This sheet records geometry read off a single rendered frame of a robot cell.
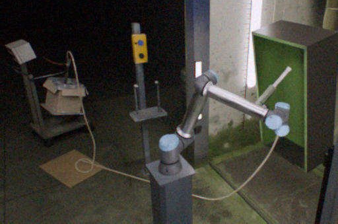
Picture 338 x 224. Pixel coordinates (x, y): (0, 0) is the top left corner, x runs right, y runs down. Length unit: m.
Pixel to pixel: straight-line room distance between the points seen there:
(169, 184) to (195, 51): 1.29
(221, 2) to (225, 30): 0.27
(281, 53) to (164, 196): 1.64
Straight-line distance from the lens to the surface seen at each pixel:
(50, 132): 4.42
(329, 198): 1.53
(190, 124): 2.39
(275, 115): 1.89
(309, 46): 2.28
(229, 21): 3.15
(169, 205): 2.57
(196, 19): 2.95
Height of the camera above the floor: 2.13
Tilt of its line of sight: 23 degrees down
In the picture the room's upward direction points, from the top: 1 degrees clockwise
